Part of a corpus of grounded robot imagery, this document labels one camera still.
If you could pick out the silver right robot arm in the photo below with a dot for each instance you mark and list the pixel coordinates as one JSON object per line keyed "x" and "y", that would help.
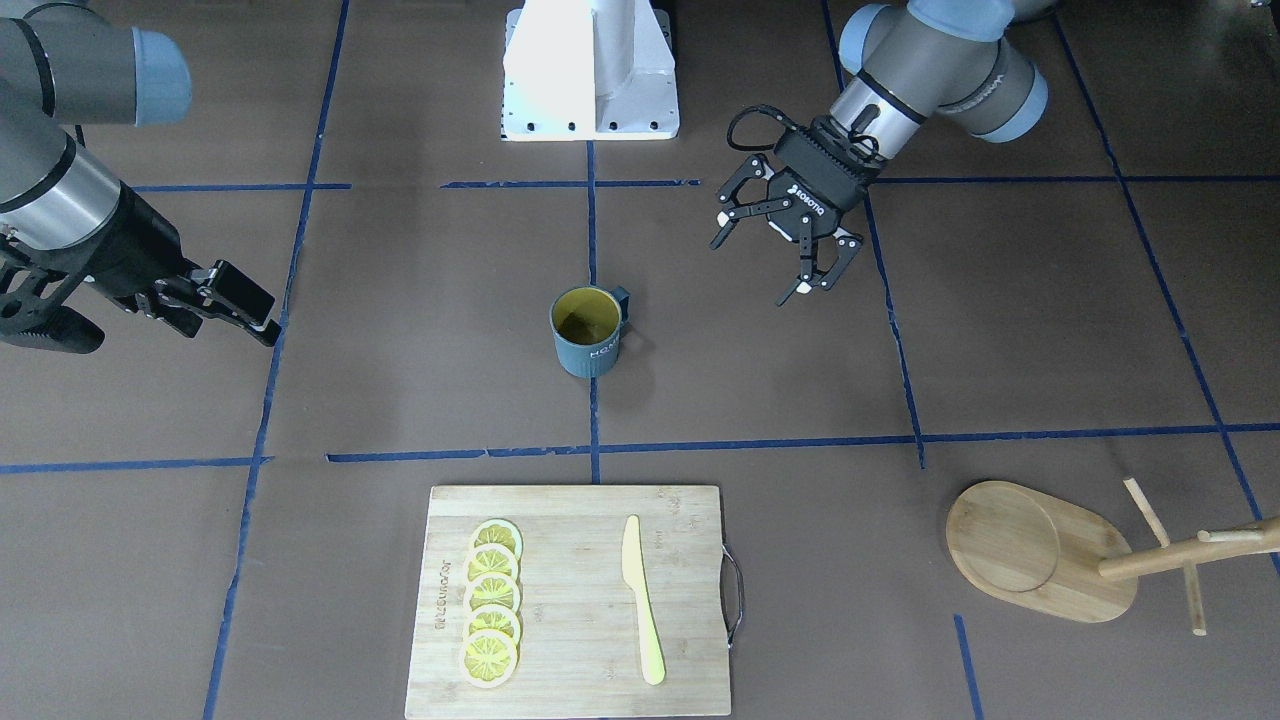
{"x": 67, "y": 218}

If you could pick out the lemon slice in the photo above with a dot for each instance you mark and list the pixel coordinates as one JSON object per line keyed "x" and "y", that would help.
{"x": 493, "y": 588}
{"x": 497, "y": 617}
{"x": 489, "y": 658}
{"x": 489, "y": 558}

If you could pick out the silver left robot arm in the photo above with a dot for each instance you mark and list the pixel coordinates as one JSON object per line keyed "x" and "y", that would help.
{"x": 907, "y": 64}

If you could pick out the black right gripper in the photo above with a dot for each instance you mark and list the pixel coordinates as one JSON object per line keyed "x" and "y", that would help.
{"x": 128, "y": 248}

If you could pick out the wooden cup storage rack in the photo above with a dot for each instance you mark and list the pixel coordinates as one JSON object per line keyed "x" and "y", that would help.
{"x": 1022, "y": 546}

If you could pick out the blue ribbed mug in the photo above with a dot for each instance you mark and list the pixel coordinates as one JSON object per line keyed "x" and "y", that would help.
{"x": 587, "y": 323}

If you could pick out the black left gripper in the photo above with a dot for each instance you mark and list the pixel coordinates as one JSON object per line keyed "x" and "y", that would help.
{"x": 797, "y": 199}

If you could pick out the yellow plastic knife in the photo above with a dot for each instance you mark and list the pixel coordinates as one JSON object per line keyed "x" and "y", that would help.
{"x": 652, "y": 660}

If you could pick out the wooden cutting board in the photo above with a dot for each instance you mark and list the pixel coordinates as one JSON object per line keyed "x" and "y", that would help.
{"x": 578, "y": 653}

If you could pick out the lemon slice nearest rack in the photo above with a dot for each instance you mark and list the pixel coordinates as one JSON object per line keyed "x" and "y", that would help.
{"x": 499, "y": 531}

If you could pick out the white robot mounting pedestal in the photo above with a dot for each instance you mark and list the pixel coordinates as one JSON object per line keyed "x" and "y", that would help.
{"x": 577, "y": 71}

